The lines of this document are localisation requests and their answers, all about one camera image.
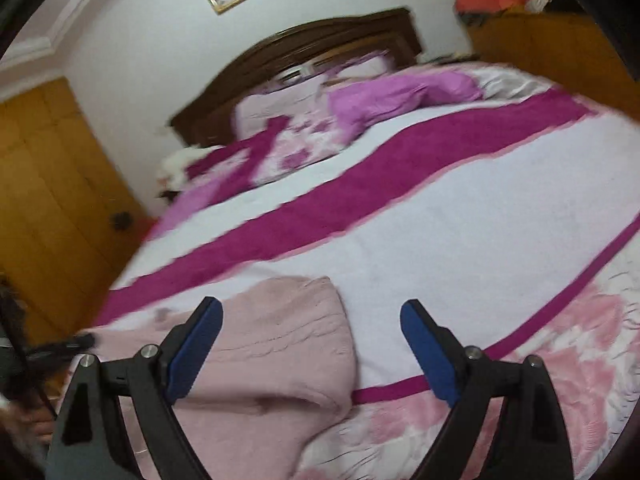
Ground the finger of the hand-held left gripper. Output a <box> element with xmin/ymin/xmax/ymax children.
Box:
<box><xmin>22</xmin><ymin>334</ymin><xmax>97</xmax><ymax>362</ymax></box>

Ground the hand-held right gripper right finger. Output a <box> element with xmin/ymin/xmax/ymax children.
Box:
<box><xmin>400</xmin><ymin>299</ymin><xmax>576</xmax><ymax>480</ymax></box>

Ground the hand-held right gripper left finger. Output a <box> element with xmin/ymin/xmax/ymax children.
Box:
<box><xmin>47</xmin><ymin>296</ymin><xmax>224</xmax><ymax>480</ymax></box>

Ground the pink knit sweater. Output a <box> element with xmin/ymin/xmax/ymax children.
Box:
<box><xmin>75</xmin><ymin>275</ymin><xmax>362</xmax><ymax>480</ymax></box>

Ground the bed with pink bedspread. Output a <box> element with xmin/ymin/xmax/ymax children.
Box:
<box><xmin>92</xmin><ymin>62</ymin><xmax>640</xmax><ymax>480</ymax></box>

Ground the wooden wardrobe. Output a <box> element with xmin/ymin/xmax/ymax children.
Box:
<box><xmin>0</xmin><ymin>76</ymin><xmax>161</xmax><ymax>347</ymax></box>

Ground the floral pink pillow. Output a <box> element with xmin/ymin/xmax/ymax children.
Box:
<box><xmin>235</xmin><ymin>77</ymin><xmax>351</xmax><ymax>187</ymax></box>

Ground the purple pillow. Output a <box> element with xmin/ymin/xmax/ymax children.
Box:
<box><xmin>327</xmin><ymin>67</ymin><xmax>484</xmax><ymax>142</ymax></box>

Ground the pale pink pillow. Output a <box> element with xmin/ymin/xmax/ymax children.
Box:
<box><xmin>312</xmin><ymin>52</ymin><xmax>394</xmax><ymax>84</ymax></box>

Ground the brown wooden headboard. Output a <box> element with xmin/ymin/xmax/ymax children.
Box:
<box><xmin>167</xmin><ymin>7</ymin><xmax>426</xmax><ymax>148</ymax></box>

